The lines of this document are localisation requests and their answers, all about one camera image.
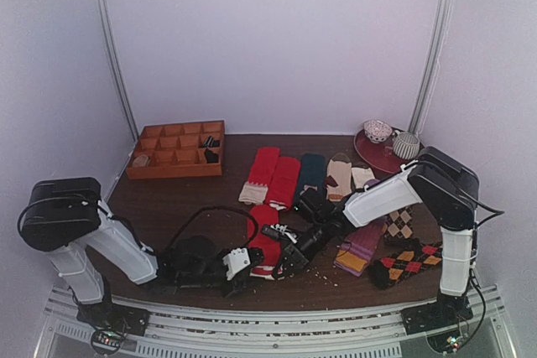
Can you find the red sock with white cuff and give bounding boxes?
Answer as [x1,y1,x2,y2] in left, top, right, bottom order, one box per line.
[246,204,295,280]

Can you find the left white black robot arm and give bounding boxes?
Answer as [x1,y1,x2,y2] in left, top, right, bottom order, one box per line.
[17,177,264,328]

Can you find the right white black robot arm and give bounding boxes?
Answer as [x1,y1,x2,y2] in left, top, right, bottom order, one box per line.
[273,147,485,326]

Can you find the purple striped sock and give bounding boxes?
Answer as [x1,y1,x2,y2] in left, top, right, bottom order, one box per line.
[334,215,387,277]

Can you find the red sock beige cuff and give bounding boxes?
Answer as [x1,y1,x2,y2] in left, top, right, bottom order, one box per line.
[238,147,280,205]

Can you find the red sock white trim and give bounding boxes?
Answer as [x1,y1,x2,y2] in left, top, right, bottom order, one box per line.
[265,157,301,211]

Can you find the dark teal reindeer sock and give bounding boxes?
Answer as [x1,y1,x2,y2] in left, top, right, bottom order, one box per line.
[293,153,326,205]

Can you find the beige striped sock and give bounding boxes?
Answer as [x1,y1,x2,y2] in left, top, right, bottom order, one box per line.
[325,153,355,202]

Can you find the cream sock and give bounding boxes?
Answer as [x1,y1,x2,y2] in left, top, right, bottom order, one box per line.
[351,164,375,191]

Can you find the black orange argyle sock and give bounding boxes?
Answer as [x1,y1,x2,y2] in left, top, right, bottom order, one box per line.
[366,240,443,290]

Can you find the tan argyle sock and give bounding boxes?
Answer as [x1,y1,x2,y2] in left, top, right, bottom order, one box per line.
[383,205,414,246]

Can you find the black binder clips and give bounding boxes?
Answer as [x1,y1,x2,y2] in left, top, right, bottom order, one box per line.
[200,136,220,163]

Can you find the orange wooden compartment tray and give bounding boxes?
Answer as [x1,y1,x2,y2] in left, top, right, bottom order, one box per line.
[126,120,225,180]

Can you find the dark red round plate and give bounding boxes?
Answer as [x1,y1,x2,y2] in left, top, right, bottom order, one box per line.
[353,127,409,176]

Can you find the patterned pink bowl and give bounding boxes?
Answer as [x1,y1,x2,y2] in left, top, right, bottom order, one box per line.
[363,119,393,143]

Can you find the striped grey cup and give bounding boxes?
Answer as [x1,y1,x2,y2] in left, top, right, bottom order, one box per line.
[393,132,420,160]

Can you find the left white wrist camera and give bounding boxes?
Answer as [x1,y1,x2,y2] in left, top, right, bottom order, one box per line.
[222,248,251,281]

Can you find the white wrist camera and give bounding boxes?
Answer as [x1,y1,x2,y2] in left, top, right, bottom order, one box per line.
[262,224,298,244]
[222,248,251,281]

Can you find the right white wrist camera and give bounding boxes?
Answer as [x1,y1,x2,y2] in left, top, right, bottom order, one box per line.
[262,224,298,244]

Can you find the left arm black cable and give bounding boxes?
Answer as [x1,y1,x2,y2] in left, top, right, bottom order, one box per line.
[161,205,258,254]

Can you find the metal base rail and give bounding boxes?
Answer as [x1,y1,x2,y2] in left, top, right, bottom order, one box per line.
[30,286,522,357]

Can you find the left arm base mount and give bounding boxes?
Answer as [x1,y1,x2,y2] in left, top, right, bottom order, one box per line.
[76,303,150,356]

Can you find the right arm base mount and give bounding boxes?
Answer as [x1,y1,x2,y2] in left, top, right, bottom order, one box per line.
[401,293,473,354]

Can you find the right aluminium frame post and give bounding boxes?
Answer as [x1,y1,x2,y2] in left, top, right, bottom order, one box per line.
[408,0,453,136]

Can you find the aluminium frame post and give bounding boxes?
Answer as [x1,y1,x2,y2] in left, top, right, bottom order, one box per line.
[408,0,453,136]
[96,0,139,142]

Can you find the left aluminium frame post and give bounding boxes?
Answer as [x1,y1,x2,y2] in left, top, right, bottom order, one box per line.
[96,0,139,142]

